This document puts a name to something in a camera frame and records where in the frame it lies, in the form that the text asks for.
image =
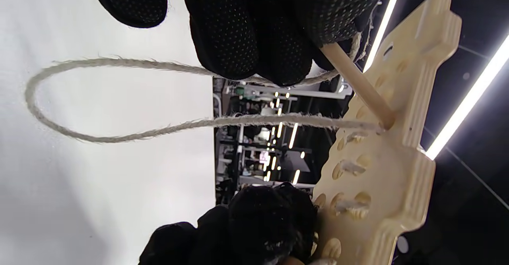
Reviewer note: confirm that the long ceiling light strip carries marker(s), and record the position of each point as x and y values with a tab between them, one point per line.
381	30
469	98

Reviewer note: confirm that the wooden crocodile lacing toy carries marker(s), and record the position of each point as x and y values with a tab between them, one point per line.
397	185

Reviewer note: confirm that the person's right hand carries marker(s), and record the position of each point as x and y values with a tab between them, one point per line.
254	225

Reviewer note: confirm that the person's left hand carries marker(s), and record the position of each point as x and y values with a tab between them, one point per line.
246	18

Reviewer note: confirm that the metal shelving rack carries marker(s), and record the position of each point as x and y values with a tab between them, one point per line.
254	157

